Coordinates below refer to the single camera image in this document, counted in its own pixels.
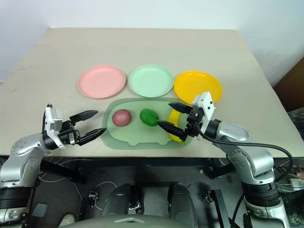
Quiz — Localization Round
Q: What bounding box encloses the light green plate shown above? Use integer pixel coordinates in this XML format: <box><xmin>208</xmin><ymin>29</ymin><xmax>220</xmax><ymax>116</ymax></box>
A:
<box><xmin>128</xmin><ymin>64</ymin><xmax>175</xmax><ymax>98</ymax></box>

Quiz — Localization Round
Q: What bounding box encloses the yellow banana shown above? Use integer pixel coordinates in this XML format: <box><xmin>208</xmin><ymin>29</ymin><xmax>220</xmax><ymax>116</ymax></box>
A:
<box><xmin>167</xmin><ymin>109</ymin><xmax>189</xmax><ymax>143</ymax></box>

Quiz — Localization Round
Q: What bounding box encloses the pink plate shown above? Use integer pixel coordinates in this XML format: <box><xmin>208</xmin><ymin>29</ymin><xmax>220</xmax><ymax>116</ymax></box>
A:
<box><xmin>76</xmin><ymin>65</ymin><xmax>127</xmax><ymax>99</ymax></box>

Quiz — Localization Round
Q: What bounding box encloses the grey robot torso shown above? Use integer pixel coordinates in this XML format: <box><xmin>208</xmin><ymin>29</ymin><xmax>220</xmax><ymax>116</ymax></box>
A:
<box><xmin>58</xmin><ymin>213</ymin><xmax>196</xmax><ymax>228</ymax></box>

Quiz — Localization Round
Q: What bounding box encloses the brown wooden cabinet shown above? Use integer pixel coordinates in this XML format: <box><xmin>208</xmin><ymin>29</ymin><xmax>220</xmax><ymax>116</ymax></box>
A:
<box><xmin>273</xmin><ymin>55</ymin><xmax>304</xmax><ymax>113</ymax></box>

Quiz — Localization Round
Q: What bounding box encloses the pale green tray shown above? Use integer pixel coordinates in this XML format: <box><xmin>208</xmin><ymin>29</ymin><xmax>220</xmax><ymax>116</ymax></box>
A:
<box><xmin>102</xmin><ymin>97</ymin><xmax>191</xmax><ymax>151</ymax></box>

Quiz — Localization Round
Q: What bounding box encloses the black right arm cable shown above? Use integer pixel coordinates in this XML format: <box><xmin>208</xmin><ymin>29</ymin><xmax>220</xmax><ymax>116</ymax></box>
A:
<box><xmin>196</xmin><ymin>131</ymin><xmax>294</xmax><ymax>185</ymax></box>

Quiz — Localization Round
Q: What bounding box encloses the green bumpy fruit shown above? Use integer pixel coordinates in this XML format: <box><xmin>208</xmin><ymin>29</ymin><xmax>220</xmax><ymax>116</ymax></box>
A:
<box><xmin>139</xmin><ymin>108</ymin><xmax>160</xmax><ymax>127</ymax></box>

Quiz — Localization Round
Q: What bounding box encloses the red round fruit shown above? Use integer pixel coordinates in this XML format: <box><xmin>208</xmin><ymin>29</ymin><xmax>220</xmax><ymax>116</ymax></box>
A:
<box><xmin>112</xmin><ymin>109</ymin><xmax>132</xmax><ymax>127</ymax></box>

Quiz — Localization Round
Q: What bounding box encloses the white floor cable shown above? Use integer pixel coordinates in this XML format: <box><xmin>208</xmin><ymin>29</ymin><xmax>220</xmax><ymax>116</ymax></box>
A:
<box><xmin>38</xmin><ymin>158</ymin><xmax>119</xmax><ymax>202</ymax></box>

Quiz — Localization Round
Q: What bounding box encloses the grey block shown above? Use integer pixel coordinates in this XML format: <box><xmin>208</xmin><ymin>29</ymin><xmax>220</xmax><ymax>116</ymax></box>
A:
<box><xmin>31</xmin><ymin>202</ymin><xmax>48</xmax><ymax>219</ymax></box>

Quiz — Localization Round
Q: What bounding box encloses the yellow plate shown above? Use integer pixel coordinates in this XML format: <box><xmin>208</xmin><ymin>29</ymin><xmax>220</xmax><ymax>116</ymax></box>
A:
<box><xmin>173</xmin><ymin>69</ymin><xmax>224</xmax><ymax>106</ymax></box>

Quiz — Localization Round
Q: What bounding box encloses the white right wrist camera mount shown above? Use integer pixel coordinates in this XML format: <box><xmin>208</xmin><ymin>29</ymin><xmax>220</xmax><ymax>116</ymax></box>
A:
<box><xmin>191</xmin><ymin>91</ymin><xmax>218</xmax><ymax>134</ymax></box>

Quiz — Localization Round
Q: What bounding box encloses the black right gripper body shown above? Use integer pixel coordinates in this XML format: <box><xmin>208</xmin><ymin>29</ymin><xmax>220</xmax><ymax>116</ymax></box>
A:
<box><xmin>181</xmin><ymin>105</ymin><xmax>205</xmax><ymax>143</ymax></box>

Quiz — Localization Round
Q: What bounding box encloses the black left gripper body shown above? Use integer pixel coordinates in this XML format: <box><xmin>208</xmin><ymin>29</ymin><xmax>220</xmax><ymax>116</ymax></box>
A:
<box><xmin>56</xmin><ymin>119</ymin><xmax>81</xmax><ymax>146</ymax></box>

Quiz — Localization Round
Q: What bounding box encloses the black table frame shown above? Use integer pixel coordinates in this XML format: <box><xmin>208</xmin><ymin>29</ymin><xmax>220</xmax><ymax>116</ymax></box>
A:
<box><xmin>38</xmin><ymin>156</ymin><xmax>237</xmax><ymax>185</ymax></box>

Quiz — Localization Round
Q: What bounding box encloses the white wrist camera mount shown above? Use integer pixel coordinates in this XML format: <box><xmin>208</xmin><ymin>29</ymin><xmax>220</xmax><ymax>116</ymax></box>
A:
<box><xmin>43</xmin><ymin>104</ymin><xmax>67</xmax><ymax>150</ymax></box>
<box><xmin>191</xmin><ymin>91</ymin><xmax>218</xmax><ymax>134</ymax></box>

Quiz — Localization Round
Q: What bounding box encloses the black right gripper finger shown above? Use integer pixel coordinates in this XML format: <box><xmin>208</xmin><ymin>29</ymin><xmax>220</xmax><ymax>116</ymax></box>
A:
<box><xmin>168</xmin><ymin>102</ymin><xmax>192</xmax><ymax>115</ymax></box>
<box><xmin>157</xmin><ymin>120</ymin><xmax>188</xmax><ymax>142</ymax></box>

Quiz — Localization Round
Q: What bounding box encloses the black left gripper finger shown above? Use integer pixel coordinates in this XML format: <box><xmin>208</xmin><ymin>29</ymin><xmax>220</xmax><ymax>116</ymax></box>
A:
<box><xmin>69</xmin><ymin>109</ymin><xmax>99</xmax><ymax>124</ymax></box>
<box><xmin>76</xmin><ymin>127</ymin><xmax>107</xmax><ymax>146</ymax></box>

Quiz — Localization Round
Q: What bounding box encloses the dark grey rounded shape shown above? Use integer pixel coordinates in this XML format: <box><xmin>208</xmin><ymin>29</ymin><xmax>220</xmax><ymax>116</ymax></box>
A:
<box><xmin>100</xmin><ymin>183</ymin><xmax>144</xmax><ymax>217</ymax></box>
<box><xmin>169</xmin><ymin>182</ymin><xmax>203</xmax><ymax>228</ymax></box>

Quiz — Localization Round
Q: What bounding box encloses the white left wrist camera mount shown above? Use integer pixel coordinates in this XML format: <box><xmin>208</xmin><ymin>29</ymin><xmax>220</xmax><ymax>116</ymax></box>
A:
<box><xmin>43</xmin><ymin>104</ymin><xmax>67</xmax><ymax>150</ymax></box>

